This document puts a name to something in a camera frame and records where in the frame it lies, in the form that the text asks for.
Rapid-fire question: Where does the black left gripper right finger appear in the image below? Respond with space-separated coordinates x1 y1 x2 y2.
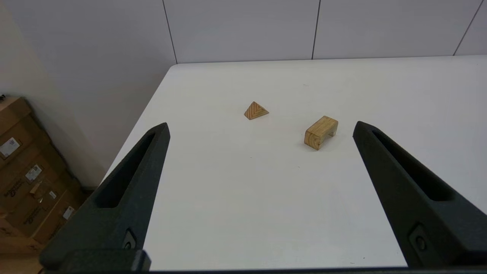
353 121 487 269

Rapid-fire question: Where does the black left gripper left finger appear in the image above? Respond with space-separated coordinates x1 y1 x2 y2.
39 122 170 272

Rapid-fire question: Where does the triangular wooden block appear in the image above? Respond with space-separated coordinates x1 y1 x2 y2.
244 101 269 120

